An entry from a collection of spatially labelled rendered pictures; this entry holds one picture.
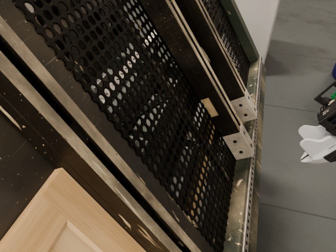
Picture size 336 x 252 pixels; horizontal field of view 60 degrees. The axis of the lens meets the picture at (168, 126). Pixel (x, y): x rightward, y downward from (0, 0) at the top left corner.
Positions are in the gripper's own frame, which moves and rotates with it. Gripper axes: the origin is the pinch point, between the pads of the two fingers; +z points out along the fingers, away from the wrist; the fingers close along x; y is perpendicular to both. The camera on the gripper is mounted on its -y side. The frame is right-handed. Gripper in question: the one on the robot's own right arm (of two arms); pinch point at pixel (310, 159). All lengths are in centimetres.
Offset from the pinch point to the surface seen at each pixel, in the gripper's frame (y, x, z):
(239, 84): 2, -63, 28
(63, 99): 42.4, 13.0, 5.0
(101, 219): 28.2, 19.5, 19.4
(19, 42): 51, 12, 0
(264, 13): -29, -263, 55
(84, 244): 28.8, 24.3, 19.5
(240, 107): -5, -62, 36
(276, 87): -85, -243, 104
